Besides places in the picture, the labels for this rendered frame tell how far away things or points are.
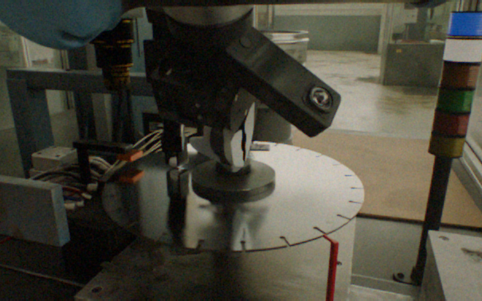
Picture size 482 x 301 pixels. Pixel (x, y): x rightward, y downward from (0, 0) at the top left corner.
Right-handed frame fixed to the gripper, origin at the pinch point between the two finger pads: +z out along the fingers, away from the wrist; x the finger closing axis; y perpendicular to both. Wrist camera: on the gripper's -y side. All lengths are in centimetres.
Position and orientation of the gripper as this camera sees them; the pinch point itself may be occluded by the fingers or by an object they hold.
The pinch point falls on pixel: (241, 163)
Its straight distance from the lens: 45.9
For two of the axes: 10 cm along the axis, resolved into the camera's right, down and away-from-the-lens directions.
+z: 0.3, 6.3, 7.8
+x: -4.1, 7.2, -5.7
